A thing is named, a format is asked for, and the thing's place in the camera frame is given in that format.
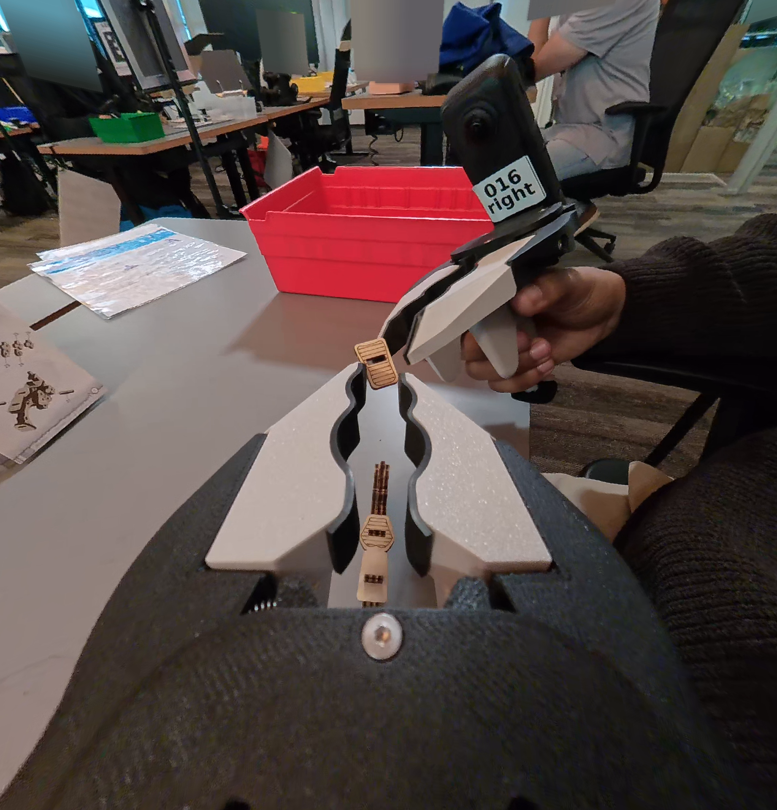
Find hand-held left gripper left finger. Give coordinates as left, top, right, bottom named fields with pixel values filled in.
left=205, top=364, right=370, bottom=575

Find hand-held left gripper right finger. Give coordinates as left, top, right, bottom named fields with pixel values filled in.
left=396, top=372, right=554, bottom=578

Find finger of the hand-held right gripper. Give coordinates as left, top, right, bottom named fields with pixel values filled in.
left=405, top=261, right=517, bottom=367
left=377, top=238, right=530, bottom=359

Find partly built wooden model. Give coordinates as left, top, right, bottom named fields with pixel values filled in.
left=357, top=461, right=397, bottom=610

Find small slotted wooden piece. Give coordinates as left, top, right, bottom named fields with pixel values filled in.
left=353, top=338, right=399, bottom=391

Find person's right forearm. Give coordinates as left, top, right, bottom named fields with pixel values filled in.
left=569, top=209, right=777, bottom=383

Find background wooden desk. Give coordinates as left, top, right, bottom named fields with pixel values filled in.
left=37, top=95, right=338, bottom=159
left=341, top=89, right=538, bottom=113

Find grey desk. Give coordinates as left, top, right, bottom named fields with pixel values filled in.
left=0, top=218, right=531, bottom=810

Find person's right hand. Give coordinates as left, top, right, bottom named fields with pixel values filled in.
left=461, top=266, right=628, bottom=394

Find blue jacket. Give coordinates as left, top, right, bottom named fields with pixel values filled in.
left=439, top=3, right=535, bottom=72

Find red plastic bin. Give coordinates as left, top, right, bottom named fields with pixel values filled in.
left=239, top=166, right=497, bottom=303

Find person's beige trousers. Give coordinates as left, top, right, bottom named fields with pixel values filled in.
left=543, top=459, right=674, bottom=558

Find black office chair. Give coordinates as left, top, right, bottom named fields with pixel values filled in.
left=543, top=0, right=750, bottom=262

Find cardboard boxes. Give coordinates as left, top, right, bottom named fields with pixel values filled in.
left=663, top=25, right=775, bottom=175

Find folded assembly instruction sheet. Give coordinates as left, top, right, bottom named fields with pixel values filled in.
left=0, top=291, right=106, bottom=491

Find black tripod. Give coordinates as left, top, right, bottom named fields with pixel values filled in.
left=135, top=0, right=232, bottom=217

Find white leaning board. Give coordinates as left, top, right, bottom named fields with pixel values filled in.
left=58, top=170, right=122, bottom=248

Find green plastic bin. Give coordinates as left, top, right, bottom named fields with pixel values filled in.
left=89, top=112, right=166, bottom=144

